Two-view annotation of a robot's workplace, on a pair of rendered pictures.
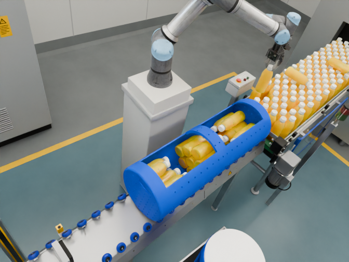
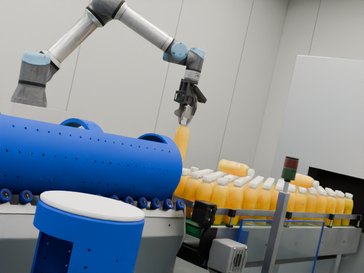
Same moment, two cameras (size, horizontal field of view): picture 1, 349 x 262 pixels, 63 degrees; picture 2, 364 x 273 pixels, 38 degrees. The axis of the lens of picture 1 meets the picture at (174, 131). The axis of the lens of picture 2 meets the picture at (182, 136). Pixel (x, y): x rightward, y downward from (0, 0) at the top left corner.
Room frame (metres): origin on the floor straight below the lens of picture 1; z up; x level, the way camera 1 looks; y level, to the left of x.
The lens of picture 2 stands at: (-0.88, -0.68, 1.28)
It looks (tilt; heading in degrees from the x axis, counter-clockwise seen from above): 1 degrees down; 4
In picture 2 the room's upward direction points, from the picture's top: 12 degrees clockwise
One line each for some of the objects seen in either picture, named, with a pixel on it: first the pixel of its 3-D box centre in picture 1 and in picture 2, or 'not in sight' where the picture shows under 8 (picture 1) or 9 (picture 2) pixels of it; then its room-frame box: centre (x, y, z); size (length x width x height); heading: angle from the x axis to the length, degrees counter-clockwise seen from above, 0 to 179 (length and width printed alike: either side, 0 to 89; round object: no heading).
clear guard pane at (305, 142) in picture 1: (310, 138); (277, 269); (1.75, -1.09, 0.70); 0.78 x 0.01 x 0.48; 142
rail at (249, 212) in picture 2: (334, 97); (301, 214); (1.98, -1.19, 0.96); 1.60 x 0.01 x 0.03; 142
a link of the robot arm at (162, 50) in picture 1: (161, 54); (34, 67); (1.34, 0.16, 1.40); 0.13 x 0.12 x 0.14; 12
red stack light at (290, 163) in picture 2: (346, 109); (291, 163); (1.49, -1.01, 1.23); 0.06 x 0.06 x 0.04
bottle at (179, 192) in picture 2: not in sight; (179, 192); (1.52, -0.55, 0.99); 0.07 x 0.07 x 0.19
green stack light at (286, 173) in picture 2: (341, 114); (288, 173); (1.49, -1.01, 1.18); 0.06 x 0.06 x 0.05
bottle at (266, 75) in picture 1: (264, 79); (180, 142); (1.63, -0.50, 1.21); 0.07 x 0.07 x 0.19
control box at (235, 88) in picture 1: (240, 83); not in sight; (1.75, -0.39, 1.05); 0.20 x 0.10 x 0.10; 142
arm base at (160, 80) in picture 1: (160, 73); (30, 93); (1.34, 0.16, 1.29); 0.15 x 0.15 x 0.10
